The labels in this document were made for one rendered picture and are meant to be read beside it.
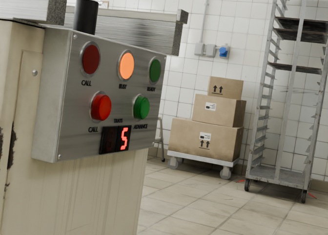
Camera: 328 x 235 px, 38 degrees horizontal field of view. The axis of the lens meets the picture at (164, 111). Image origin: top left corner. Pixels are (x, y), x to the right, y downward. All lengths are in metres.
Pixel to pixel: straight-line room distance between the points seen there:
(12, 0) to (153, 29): 0.29
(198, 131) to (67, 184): 3.75
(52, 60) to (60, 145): 0.09
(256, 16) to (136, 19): 4.01
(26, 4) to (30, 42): 0.04
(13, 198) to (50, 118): 0.09
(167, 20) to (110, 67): 0.18
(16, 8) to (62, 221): 0.26
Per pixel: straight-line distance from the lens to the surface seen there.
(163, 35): 0.73
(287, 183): 3.89
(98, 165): 0.64
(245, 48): 4.72
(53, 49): 0.51
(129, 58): 0.60
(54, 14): 0.48
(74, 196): 0.61
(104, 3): 5.35
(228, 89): 4.36
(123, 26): 0.76
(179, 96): 4.87
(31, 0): 0.48
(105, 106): 0.55
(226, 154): 4.28
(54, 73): 0.51
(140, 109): 0.63
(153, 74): 0.66
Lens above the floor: 0.80
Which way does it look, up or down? 4 degrees down
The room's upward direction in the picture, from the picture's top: 8 degrees clockwise
